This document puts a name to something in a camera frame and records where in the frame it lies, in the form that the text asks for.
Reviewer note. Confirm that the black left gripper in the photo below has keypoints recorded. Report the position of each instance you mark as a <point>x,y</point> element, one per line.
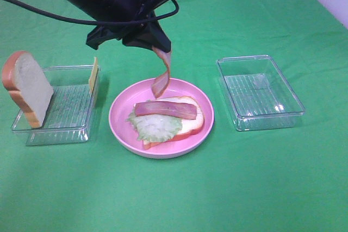
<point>132,21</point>

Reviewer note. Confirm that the bacon strip from container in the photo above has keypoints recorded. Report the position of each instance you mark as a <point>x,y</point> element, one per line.
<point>161,82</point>
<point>167,108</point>

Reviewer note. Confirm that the yellow cheese slice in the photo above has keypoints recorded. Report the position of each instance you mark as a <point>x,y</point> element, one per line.
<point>93,75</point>

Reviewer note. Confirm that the bread slice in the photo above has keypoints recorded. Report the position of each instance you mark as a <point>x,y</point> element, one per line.
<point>28,86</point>
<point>190,127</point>

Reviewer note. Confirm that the green lettuce leaf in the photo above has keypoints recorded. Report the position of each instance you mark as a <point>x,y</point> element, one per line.
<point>155,128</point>

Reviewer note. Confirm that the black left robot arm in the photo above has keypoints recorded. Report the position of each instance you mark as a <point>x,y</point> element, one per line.
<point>90,8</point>

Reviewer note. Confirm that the pink plate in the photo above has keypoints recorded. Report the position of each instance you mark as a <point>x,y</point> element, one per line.
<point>141,91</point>

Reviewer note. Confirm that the clear left plastic container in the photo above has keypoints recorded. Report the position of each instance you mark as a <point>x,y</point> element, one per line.
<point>71,113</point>

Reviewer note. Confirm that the clear plastic container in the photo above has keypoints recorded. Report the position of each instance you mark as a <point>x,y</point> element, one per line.
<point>257,94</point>
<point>71,113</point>

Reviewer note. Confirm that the clear right plastic container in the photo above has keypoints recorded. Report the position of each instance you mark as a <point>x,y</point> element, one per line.
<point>257,94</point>

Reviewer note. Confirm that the green tablecloth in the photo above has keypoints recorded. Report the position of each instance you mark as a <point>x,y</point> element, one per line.
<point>292,179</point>

